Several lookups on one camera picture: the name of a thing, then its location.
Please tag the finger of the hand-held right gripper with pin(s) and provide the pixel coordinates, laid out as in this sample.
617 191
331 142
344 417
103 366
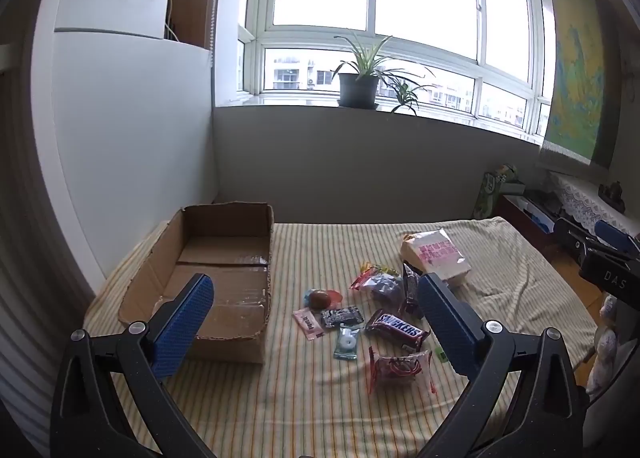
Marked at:
615 235
577 234

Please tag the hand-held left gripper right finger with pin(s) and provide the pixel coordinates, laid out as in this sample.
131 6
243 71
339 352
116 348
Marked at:
450 330

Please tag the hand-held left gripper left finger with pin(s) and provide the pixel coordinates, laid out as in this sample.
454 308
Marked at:
184 325

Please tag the small green candy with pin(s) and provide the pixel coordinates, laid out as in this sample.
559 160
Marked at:
440 354

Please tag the brown chocolate bar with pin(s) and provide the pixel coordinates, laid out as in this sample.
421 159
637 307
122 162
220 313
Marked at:
397 328

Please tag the cardboard box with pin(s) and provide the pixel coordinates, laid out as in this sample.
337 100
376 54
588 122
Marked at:
225 283

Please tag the clear red-edged snack packet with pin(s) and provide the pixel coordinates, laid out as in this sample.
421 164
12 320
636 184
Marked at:
400 365

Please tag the sliced bread packet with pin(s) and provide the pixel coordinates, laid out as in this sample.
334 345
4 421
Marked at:
440 253

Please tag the black and white candy packet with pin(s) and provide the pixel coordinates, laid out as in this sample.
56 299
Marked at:
342 316

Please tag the person's right hand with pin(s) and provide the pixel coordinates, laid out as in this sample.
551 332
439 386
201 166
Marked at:
606 338

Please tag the white lace cloth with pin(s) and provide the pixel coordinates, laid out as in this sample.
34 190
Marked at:
580 198

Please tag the small dark figurine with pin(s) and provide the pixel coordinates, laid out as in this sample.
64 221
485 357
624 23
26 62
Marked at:
612 195

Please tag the dark purple chocolate bar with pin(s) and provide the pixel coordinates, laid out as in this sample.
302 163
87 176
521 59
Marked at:
411 288

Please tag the dark wooden side table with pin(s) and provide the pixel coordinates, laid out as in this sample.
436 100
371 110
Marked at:
520 224

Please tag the clear bag of dark plums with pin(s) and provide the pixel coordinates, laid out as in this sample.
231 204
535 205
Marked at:
380 285

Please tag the yellow snack packet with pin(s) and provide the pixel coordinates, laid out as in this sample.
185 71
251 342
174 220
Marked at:
380 268

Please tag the green patterned bag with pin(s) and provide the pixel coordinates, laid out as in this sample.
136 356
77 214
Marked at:
487 193

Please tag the small pink packet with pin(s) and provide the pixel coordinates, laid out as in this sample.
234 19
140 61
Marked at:
308 323

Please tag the striped blanket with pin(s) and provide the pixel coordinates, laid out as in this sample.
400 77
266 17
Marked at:
300 388

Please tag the brown egg in clear packet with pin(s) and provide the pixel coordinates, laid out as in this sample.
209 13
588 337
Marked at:
320 299

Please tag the white ribbed radiator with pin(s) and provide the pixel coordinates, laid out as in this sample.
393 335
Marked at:
30 328

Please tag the white cabinet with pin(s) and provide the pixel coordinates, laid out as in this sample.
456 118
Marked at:
130 138

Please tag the potted spider plant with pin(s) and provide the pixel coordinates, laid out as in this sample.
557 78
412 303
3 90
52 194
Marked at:
357 88

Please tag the wall poster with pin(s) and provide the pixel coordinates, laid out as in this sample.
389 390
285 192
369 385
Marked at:
575 78

